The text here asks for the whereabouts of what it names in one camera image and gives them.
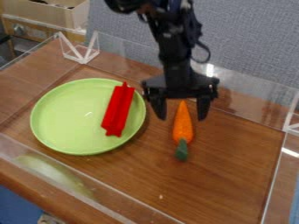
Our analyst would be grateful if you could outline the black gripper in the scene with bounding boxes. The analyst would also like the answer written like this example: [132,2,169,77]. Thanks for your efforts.
[141,72,220,121]

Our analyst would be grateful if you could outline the orange toy carrot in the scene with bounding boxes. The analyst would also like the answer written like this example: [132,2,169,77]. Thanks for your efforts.
[172,101,193,161]

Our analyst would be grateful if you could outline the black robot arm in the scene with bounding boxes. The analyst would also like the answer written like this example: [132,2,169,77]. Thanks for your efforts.
[104,0,220,120]

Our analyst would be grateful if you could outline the red plastic block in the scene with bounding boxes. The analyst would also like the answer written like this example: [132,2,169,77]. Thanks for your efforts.
[100,82,135,137]

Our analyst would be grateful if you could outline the green plate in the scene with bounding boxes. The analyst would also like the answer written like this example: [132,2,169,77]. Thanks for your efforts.
[31,78,145,156]

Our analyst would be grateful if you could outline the cardboard box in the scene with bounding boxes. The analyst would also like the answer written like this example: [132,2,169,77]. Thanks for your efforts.
[3,0,89,29]

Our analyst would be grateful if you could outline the wooden cabinet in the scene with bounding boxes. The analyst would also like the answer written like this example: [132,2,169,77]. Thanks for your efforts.
[1,14,87,43]

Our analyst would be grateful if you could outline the black cable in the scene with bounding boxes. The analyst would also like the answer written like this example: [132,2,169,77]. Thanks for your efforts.
[191,40,211,64]

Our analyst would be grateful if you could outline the clear acrylic enclosure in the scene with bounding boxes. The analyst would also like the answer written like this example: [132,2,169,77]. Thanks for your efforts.
[0,37,299,224]

